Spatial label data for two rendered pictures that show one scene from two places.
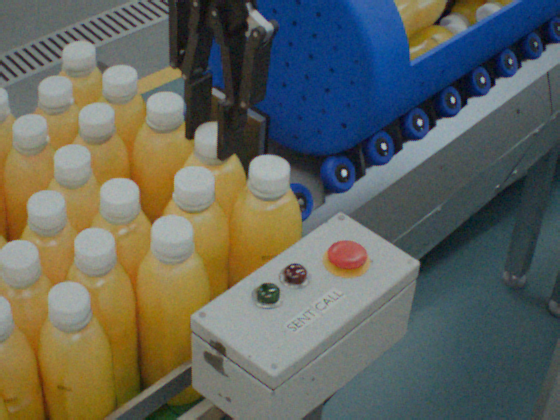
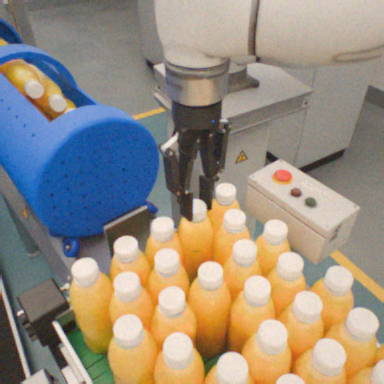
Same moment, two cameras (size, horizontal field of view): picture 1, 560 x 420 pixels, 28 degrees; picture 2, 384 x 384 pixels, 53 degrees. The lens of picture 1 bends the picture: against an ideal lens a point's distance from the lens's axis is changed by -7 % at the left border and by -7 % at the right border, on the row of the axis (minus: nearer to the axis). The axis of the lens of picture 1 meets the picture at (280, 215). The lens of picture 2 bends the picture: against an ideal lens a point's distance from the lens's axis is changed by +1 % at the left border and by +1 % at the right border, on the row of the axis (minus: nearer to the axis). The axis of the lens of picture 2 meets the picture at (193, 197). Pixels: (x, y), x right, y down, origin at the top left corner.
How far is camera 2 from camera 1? 106 cm
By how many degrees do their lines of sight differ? 57
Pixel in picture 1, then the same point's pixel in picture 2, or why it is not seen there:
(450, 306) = (35, 281)
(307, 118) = (129, 199)
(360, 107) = (154, 167)
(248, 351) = (347, 213)
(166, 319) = not seen: hidden behind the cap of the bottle
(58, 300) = (345, 280)
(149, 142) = (174, 245)
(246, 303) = (315, 211)
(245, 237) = not seen: hidden behind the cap
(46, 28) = not seen: outside the picture
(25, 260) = (314, 298)
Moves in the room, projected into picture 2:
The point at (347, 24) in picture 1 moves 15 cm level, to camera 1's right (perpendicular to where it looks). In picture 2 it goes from (139, 134) to (159, 99)
